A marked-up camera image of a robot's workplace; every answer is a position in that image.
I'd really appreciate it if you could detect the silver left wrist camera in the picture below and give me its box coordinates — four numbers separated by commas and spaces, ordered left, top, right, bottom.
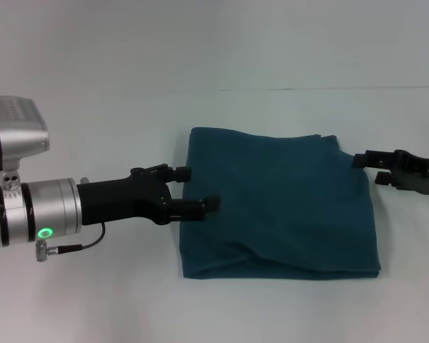
0, 95, 51, 172

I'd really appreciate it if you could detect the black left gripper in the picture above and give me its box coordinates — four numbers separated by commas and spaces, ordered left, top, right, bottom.
76, 163, 221, 227

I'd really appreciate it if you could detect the left arm cable with plugs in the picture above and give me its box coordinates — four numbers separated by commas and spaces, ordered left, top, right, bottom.
35, 177, 107, 263

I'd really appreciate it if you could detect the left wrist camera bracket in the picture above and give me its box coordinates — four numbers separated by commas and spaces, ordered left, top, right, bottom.
0, 169, 21, 199

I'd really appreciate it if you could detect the teal blue shirt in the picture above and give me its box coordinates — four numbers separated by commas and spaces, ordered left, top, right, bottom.
181, 126, 382, 282

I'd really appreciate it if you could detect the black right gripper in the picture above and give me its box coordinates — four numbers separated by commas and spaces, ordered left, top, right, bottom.
352, 149, 429, 196

